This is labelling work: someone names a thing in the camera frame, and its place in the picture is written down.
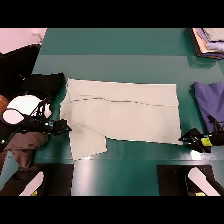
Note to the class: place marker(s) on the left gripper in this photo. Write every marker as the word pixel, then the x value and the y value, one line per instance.
pixel 57 127

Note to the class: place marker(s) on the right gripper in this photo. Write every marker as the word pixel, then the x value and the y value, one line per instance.
pixel 200 140

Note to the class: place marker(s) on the purple garment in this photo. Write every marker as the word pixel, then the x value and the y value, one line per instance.
pixel 210 100

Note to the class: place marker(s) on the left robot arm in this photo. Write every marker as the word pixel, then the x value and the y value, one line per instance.
pixel 30 125

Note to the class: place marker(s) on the dark red garment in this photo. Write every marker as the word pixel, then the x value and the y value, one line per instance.
pixel 200 52

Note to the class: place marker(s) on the beige garment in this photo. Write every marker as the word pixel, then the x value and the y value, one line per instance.
pixel 126 113

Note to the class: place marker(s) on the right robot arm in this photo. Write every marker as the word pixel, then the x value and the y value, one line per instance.
pixel 203 181

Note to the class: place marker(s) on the lavender garment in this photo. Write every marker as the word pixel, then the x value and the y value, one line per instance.
pixel 213 43

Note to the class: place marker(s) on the black garment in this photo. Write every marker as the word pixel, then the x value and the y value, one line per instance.
pixel 46 85

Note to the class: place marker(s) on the brown garment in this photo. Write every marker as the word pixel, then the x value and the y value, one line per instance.
pixel 25 145

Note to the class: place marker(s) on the orange garment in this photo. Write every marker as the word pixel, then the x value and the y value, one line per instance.
pixel 3 104

